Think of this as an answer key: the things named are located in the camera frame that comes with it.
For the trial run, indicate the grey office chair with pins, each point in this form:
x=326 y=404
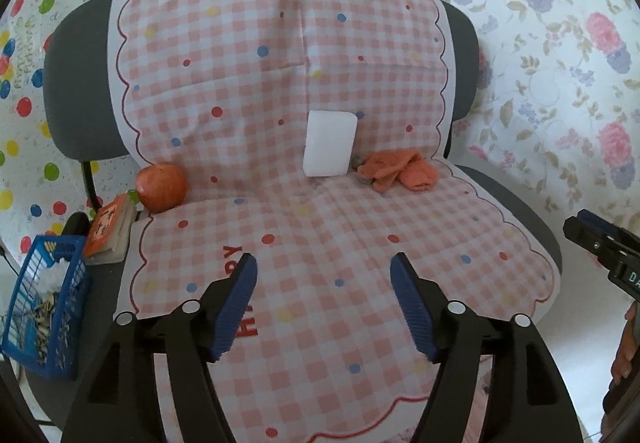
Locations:
x=75 y=98

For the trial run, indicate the blue plastic mesh basket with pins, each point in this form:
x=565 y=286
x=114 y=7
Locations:
x=50 y=308

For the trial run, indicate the orange cover book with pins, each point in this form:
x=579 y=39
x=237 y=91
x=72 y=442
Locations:
x=107 y=228

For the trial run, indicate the pink checkered scalloped cloth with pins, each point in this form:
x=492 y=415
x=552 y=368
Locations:
x=300 y=223

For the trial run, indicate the orange rag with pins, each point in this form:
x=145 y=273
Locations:
x=400 y=170

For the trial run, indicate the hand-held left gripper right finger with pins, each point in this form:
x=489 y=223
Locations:
x=412 y=309

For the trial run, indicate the person's right hand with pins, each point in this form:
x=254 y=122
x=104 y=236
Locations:
x=625 y=348

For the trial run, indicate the white rectangular block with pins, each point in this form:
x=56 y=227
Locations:
x=330 y=143

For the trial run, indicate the red apple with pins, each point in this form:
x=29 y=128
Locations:
x=161 y=188

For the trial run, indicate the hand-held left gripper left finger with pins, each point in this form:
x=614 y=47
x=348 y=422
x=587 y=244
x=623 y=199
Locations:
x=235 y=309

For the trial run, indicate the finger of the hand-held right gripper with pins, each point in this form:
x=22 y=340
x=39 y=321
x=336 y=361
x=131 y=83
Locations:
x=590 y=235

